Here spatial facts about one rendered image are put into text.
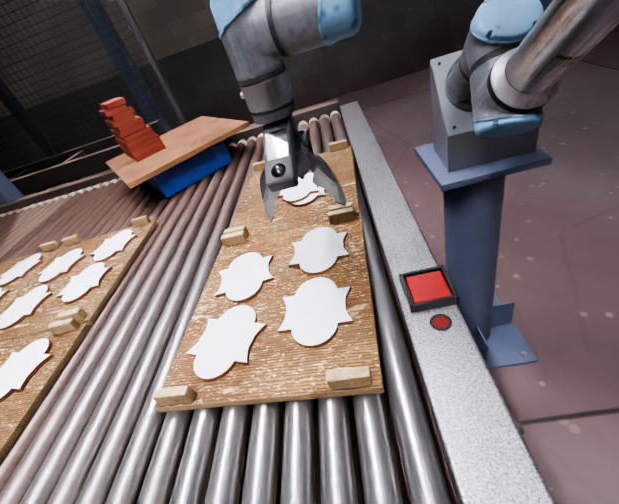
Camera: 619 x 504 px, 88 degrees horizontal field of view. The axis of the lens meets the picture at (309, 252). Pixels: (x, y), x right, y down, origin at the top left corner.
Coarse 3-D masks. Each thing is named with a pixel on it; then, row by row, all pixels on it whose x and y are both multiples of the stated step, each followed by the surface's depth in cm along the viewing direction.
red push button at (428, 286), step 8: (432, 272) 55; (440, 272) 54; (408, 280) 55; (416, 280) 54; (424, 280) 54; (432, 280) 53; (440, 280) 53; (408, 288) 54; (416, 288) 53; (424, 288) 53; (432, 288) 52; (440, 288) 52; (448, 288) 51; (416, 296) 52; (424, 296) 51; (432, 296) 51; (440, 296) 50
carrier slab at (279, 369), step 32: (320, 224) 74; (352, 224) 71; (224, 256) 76; (288, 256) 69; (352, 256) 63; (288, 288) 61; (352, 288) 56; (192, 320) 62; (256, 352) 52; (288, 352) 50; (320, 352) 48; (352, 352) 47; (192, 384) 50; (224, 384) 49; (256, 384) 47; (288, 384) 46; (320, 384) 44
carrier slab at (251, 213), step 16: (336, 160) 99; (352, 160) 96; (256, 176) 108; (336, 176) 91; (352, 176) 88; (256, 192) 98; (352, 192) 81; (240, 208) 93; (256, 208) 90; (288, 208) 85; (304, 208) 82; (320, 208) 80; (240, 224) 85; (256, 224) 83; (272, 224) 81; (288, 224) 78; (304, 224) 76
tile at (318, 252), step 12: (324, 228) 71; (312, 240) 69; (324, 240) 68; (336, 240) 67; (300, 252) 67; (312, 252) 66; (324, 252) 65; (336, 252) 64; (300, 264) 64; (312, 264) 63; (324, 264) 62
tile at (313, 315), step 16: (304, 288) 58; (320, 288) 57; (336, 288) 56; (288, 304) 56; (304, 304) 55; (320, 304) 54; (336, 304) 53; (288, 320) 54; (304, 320) 53; (320, 320) 52; (336, 320) 51; (352, 320) 50; (304, 336) 50; (320, 336) 49
